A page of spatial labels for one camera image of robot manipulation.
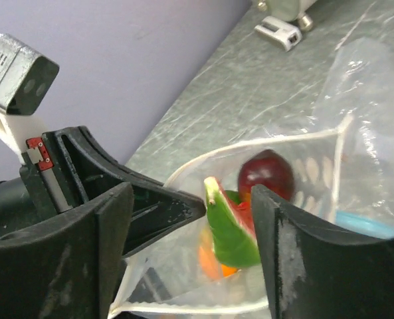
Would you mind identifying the watermelon slice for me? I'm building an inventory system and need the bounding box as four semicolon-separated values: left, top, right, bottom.
203;176;260;268

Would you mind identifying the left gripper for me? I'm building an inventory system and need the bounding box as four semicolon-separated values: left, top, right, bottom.
19;126;206;256

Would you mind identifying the blue zipper clear bag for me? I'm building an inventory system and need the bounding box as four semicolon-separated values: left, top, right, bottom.
313;38;394;228

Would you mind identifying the orange mango fruit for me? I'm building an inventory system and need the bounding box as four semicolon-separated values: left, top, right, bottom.
198;228;239;280

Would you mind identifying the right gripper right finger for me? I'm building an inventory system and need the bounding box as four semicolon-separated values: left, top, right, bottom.
251;185;394;318

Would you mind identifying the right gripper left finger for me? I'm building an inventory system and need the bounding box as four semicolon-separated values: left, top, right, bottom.
0;183;133;318

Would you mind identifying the dotted clear zip bag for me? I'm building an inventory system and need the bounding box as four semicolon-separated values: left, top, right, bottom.
108;112;394;319

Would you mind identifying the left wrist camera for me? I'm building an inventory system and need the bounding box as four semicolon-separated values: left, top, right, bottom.
0;33;60;116

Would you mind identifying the dark red apple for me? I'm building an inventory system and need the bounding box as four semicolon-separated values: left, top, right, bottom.
237;149;295;202

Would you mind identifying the round drawer cabinet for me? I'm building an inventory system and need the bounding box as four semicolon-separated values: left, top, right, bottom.
252;0;317;32

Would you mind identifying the white bracket block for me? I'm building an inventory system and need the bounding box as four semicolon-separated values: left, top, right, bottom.
254;16;303;52

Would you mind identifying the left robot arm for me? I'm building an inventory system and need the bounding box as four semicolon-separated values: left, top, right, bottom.
0;126;206;257

